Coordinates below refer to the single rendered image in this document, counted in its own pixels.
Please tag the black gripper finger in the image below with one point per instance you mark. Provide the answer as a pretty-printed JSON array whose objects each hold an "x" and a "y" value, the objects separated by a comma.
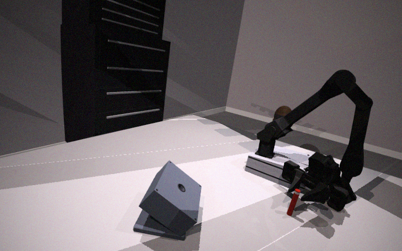
[
  {"x": 318, "y": 194},
  {"x": 296, "y": 180}
]

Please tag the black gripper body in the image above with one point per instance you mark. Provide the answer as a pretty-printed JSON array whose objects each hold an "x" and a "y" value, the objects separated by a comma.
[{"x": 338, "y": 196}]

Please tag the grey sloped panel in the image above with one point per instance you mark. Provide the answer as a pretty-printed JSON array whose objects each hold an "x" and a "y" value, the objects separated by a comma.
[{"x": 170, "y": 205}]

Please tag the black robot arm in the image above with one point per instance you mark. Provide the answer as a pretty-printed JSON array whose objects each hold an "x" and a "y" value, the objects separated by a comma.
[{"x": 352, "y": 162}]

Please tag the dark red peg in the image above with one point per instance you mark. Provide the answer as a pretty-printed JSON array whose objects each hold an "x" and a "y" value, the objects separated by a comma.
[{"x": 293, "y": 202}]

